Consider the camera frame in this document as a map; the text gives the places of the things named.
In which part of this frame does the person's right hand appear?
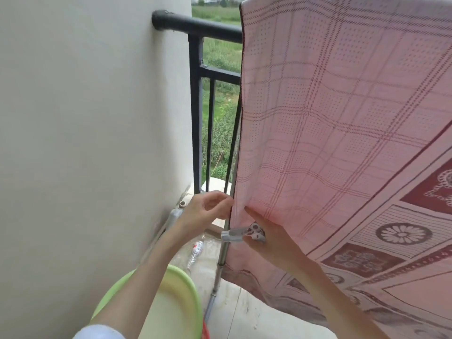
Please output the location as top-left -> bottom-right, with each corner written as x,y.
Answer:
244,207 -> 314,275

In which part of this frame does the person's left hand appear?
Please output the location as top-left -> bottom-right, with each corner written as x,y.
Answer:
177,191 -> 234,240

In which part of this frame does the grey plastic clothes clip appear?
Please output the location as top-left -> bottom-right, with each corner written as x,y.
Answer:
221,223 -> 267,244

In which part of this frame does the pink checked bed sheet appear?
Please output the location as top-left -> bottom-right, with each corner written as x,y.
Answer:
221,0 -> 452,339

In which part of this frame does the person's left forearm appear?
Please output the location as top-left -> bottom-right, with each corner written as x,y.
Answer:
72,222 -> 193,339

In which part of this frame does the person's right forearm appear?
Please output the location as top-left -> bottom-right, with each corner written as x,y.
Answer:
292,258 -> 391,339

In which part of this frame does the white drain pipe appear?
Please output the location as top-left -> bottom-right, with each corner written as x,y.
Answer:
141,199 -> 188,267

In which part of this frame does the clear plastic bottle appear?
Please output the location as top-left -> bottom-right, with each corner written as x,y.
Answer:
186,240 -> 206,269

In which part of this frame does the metal drying rack pole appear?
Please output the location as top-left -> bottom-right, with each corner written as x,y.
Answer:
203,99 -> 245,323

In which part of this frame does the green grass field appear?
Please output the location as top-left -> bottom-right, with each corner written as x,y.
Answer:
191,0 -> 244,189

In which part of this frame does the black metal balcony railing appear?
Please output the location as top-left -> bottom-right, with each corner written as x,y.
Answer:
152,10 -> 244,194

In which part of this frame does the green plastic basin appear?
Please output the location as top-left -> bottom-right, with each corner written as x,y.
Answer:
90,265 -> 204,339

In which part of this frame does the white sleeve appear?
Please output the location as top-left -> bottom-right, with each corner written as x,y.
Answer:
72,325 -> 126,339

